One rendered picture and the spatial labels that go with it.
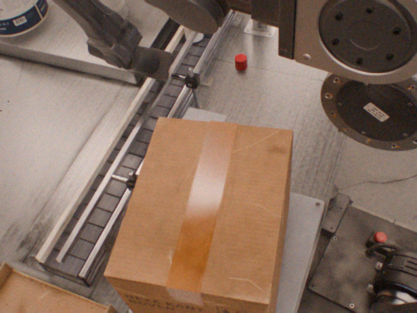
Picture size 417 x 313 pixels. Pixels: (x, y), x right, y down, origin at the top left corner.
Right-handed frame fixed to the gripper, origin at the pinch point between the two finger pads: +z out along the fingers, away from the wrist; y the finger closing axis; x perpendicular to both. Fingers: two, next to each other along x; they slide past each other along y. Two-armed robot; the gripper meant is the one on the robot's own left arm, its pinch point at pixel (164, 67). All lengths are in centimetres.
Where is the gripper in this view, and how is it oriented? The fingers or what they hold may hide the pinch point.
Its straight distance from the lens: 120.5
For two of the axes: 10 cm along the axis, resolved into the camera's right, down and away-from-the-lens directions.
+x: -2.2, 9.7, 1.3
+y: -9.3, -2.4, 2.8
